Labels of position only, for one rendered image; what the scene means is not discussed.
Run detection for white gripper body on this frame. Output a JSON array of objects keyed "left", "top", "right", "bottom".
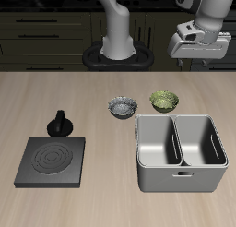
[{"left": 167, "top": 31, "right": 232, "bottom": 60}]

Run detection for green fluted bowl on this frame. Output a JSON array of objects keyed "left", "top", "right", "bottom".
[{"left": 149, "top": 90, "right": 180, "bottom": 114}]

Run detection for grey fluted bowl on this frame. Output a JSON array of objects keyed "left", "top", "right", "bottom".
[{"left": 107, "top": 96, "right": 138, "bottom": 120}]

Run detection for white two-bin basket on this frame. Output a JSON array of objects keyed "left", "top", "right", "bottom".
[{"left": 135, "top": 113, "right": 230, "bottom": 194}]

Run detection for round black knob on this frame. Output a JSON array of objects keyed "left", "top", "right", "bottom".
[{"left": 46, "top": 110, "right": 75, "bottom": 137}]

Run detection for dark kitchen cupboards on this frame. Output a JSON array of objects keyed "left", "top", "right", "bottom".
[{"left": 0, "top": 0, "right": 236, "bottom": 72}]

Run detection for dark grey stove plate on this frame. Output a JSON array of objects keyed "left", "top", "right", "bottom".
[{"left": 13, "top": 136, "right": 87, "bottom": 189}]

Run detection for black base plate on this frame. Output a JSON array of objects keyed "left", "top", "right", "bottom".
[{"left": 82, "top": 41, "right": 155, "bottom": 70}]

